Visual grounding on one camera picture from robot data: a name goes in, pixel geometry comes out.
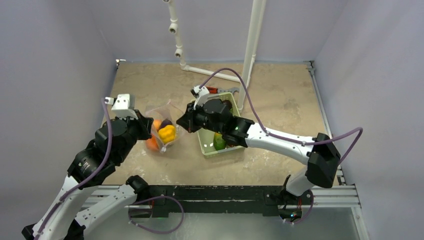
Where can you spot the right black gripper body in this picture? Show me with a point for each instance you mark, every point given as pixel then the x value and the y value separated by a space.
pixel 187 120

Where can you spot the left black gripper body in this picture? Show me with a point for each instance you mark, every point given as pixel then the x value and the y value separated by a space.
pixel 137 130

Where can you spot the clear zip top bag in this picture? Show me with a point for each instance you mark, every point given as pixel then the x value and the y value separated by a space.
pixel 161 112

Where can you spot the yellow toy bell pepper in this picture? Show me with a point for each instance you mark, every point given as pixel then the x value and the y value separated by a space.
pixel 167 134

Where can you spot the light green plastic basket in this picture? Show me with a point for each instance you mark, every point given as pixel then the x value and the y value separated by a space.
pixel 206 137

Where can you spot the green orange toy mango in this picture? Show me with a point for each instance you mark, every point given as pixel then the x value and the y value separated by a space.
pixel 218 142

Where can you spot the orange toy pumpkin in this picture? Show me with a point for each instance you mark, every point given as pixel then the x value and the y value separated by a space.
pixel 152 145

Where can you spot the pink toy peach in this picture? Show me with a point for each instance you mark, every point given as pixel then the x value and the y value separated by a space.
pixel 157 124

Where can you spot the dark purple toy tomato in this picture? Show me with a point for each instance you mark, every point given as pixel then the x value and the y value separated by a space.
pixel 228 103

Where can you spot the purple toy eggplant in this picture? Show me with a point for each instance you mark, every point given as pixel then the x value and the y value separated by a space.
pixel 165 122

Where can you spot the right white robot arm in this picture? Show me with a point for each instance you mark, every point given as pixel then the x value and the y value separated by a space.
pixel 319 156

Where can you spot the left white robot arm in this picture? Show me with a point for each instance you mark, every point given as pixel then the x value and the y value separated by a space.
pixel 90 167

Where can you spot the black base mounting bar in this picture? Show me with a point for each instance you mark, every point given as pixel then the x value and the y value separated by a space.
pixel 267 200

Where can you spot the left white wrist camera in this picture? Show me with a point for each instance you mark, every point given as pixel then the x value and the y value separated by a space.
pixel 123 106

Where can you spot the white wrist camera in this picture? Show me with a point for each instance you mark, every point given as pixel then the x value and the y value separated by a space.
pixel 201 94
pixel 123 106

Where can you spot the red handled adjustable wrench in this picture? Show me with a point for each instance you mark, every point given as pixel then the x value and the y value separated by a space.
pixel 218 90

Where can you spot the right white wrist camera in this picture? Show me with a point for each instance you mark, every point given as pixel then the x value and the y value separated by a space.
pixel 201 94

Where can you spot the white pvc pipe frame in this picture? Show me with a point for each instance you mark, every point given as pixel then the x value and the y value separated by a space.
pixel 255 24

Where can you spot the aluminium rail frame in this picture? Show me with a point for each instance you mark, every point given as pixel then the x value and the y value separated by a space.
pixel 343 199

